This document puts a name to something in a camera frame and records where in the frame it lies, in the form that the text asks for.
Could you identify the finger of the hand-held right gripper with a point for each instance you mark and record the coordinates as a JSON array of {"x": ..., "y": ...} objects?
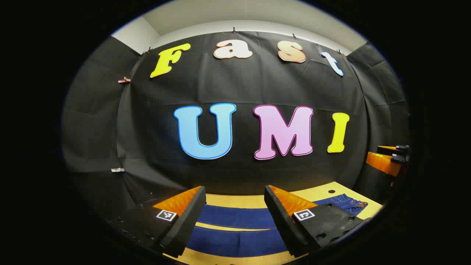
[
  {"x": 393, "y": 148},
  {"x": 382, "y": 163}
]

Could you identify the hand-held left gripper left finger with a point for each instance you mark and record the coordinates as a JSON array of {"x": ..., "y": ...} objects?
[{"x": 184, "y": 224}]

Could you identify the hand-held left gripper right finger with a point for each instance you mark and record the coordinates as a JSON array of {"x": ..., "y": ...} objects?
[{"x": 285, "y": 224}]

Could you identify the blue denim jeans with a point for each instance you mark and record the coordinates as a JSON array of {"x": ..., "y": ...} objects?
[{"x": 235, "y": 218}]

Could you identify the silver spring clip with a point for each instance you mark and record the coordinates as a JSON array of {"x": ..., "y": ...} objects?
[{"x": 117, "y": 169}]

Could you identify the black backdrop cloth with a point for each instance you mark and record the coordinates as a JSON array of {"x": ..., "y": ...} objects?
[{"x": 220, "y": 84}]

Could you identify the copper spring clip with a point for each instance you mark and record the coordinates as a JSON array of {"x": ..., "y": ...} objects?
[{"x": 124, "y": 80}]

